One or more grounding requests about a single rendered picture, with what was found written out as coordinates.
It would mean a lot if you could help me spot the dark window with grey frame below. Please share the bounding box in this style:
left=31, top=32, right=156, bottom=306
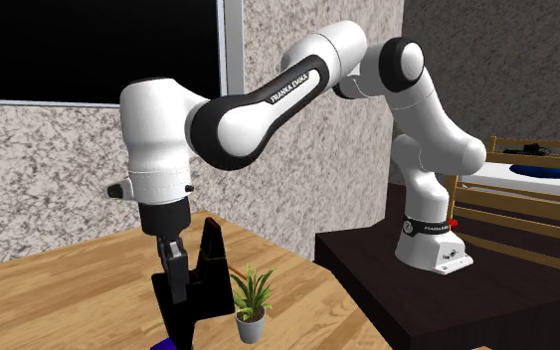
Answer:
left=0, top=0, right=246, bottom=109

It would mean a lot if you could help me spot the dark robot stand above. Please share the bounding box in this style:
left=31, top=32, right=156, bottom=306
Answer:
left=313, top=182, right=560, bottom=350

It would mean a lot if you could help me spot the green plant in grey pot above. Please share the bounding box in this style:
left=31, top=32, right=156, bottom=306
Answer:
left=229, top=262, right=278, bottom=346

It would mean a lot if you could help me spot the wooden table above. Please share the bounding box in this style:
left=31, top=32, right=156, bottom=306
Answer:
left=0, top=209, right=393, bottom=350

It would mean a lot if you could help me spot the black angular object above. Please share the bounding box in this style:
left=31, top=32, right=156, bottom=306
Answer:
left=150, top=217, right=237, bottom=350

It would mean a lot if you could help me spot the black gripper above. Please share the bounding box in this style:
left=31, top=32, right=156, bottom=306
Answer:
left=137, top=197, right=193, bottom=305

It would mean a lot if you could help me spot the wooden bunk bed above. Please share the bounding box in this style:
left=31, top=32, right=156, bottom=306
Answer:
left=446, top=135, right=560, bottom=279

